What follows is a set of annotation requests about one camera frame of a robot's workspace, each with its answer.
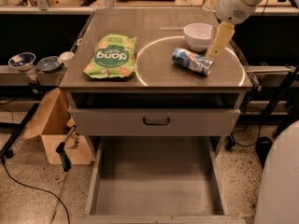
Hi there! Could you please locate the cardboard box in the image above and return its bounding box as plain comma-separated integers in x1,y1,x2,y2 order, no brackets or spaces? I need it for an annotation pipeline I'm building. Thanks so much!
22,88,92,165

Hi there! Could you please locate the small white cup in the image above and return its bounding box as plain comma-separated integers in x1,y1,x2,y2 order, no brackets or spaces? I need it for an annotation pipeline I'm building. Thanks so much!
60,51,75,67

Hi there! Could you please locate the grey side shelf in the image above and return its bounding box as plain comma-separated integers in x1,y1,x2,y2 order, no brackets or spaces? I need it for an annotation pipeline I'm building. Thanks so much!
0,65,66,87

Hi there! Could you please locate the black handled tool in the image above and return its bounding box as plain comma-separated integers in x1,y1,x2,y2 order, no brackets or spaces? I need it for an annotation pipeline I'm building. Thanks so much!
55,126,76,172

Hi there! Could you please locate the grey upper drawer with handle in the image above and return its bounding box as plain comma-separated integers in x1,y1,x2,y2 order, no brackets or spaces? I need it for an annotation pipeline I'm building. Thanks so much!
71,109,240,136

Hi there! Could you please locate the white ceramic bowl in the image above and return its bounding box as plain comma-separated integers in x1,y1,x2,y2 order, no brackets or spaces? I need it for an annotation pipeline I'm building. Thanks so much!
183,23,213,51

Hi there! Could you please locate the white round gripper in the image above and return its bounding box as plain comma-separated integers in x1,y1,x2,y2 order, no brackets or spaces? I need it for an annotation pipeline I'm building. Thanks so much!
202,0,249,60

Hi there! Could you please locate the black pole on floor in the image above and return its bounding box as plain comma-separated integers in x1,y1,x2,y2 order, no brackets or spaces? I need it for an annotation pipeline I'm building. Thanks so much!
0,103,39,159

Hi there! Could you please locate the green chip bag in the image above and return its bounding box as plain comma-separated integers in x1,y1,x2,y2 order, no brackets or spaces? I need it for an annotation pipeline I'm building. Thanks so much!
83,34,137,79

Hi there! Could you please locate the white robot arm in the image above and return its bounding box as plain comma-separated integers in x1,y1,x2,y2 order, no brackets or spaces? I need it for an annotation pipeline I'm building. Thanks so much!
204,0,299,224

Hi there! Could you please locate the blue patterned bowl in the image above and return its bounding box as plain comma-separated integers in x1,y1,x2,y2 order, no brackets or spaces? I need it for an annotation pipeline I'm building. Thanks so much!
8,52,36,71

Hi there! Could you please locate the open grey lower drawer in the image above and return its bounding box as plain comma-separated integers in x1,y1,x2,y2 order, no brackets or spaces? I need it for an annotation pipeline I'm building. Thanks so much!
75,137,246,224

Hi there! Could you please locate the black floor cable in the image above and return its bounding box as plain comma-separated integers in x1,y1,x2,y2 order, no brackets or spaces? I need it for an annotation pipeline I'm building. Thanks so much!
0,157,71,224

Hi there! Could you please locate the crushed blue silver redbull can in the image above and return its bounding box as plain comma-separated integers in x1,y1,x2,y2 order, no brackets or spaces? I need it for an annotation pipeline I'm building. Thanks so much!
172,48,213,76

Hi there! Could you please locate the grey drawer cabinet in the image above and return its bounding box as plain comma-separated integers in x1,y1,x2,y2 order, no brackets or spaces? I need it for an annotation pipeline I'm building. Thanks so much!
59,7,254,147

